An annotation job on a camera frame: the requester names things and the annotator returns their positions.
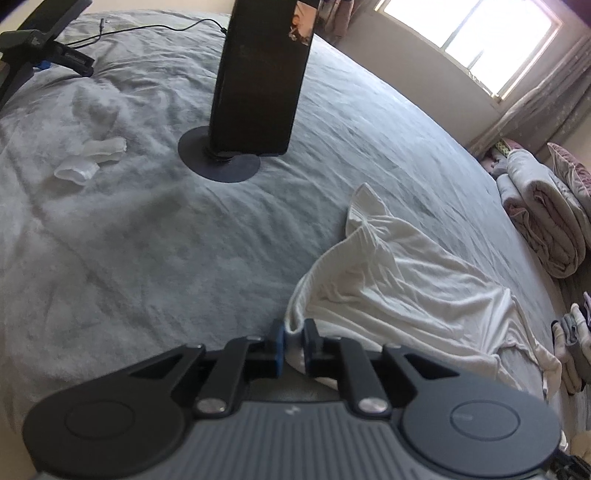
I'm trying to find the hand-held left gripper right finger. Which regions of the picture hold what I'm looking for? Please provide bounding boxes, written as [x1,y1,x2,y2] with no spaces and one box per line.
[301,319,467,418]

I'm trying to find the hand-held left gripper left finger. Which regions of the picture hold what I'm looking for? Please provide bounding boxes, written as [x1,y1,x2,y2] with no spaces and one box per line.
[124,320,286,418]

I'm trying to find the white cotton garment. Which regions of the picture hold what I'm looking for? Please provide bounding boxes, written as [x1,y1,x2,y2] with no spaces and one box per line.
[284,182,564,400]

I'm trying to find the grey bed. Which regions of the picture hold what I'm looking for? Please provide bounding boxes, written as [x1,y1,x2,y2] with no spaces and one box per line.
[0,9,591,480]

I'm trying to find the black phone stand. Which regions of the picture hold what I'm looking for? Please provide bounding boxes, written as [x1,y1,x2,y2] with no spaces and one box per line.
[178,0,319,183]

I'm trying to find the folded grey pink quilt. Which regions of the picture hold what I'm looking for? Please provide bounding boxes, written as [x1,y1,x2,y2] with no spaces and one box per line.
[496,150,587,278]

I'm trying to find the grey folded garment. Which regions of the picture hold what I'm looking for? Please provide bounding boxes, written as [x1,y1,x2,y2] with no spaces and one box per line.
[564,307,591,370]

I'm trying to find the pink grey pillow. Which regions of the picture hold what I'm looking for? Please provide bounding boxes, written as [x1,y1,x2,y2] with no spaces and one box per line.
[547,142,591,200]

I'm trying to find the grey patterned curtain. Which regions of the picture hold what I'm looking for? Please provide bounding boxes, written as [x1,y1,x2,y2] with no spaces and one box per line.
[339,0,386,44]
[471,37,591,158]

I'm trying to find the window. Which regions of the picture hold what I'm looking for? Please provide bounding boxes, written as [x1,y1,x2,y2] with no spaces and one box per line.
[374,0,566,100]

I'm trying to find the black tripod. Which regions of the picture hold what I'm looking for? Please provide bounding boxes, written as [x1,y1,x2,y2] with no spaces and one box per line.
[0,0,95,112]

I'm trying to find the thin black cable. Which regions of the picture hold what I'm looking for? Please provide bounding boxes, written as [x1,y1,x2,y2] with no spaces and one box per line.
[60,17,232,47]

